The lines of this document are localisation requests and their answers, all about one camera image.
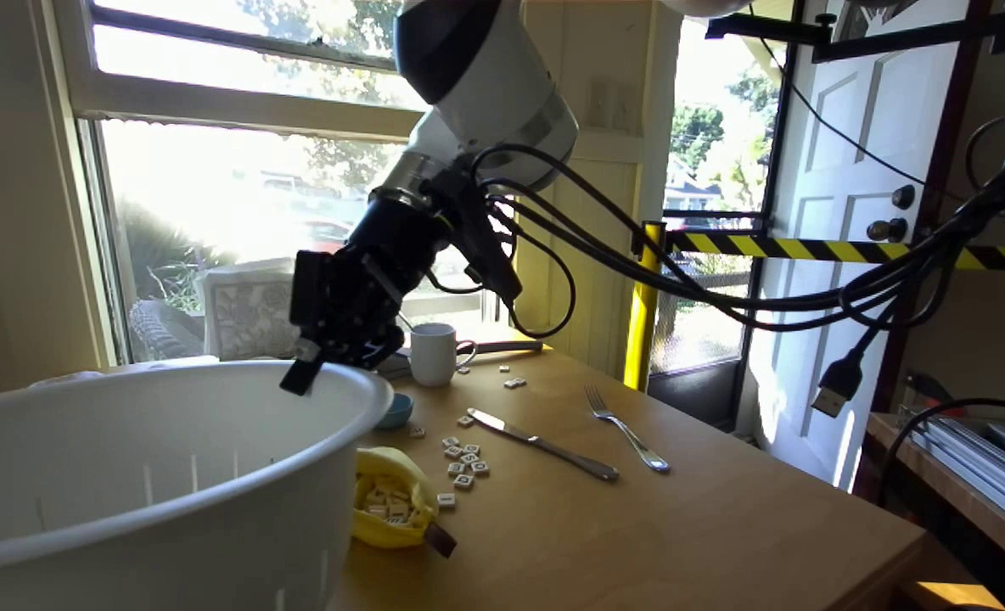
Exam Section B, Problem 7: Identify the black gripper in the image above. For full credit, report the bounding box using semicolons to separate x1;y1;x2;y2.
283;186;446;398

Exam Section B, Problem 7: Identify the white plastic colander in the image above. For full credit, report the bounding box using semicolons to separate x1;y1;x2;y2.
0;360;391;611

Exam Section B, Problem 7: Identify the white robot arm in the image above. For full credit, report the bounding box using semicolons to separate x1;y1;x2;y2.
283;0;579;392

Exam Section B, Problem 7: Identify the white plastic container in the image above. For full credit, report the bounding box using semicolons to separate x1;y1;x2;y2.
197;259;295;360

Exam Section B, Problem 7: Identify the small blue measuring cup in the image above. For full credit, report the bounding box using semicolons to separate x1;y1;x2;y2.
377;390;414;431

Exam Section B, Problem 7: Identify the white ceramic mug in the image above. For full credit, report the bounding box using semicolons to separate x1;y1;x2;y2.
408;321;477;385

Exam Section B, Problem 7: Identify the pile of letter tiles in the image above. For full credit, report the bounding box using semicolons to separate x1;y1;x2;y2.
435;434;494;510

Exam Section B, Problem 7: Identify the silver table knife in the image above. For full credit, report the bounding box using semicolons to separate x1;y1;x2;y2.
464;406;623;486

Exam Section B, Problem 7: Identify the yellow black striped barrier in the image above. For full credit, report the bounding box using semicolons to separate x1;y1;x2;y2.
623;222;1005;383

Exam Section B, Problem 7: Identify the white door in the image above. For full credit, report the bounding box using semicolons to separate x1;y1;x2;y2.
747;41;959;487

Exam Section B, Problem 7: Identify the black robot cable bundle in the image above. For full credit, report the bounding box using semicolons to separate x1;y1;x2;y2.
422;65;1005;422

